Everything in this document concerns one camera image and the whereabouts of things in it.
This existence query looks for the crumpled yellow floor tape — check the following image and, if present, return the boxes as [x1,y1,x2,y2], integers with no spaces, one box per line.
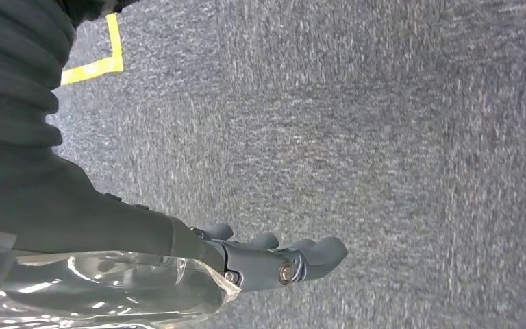
[60,13,125,86]

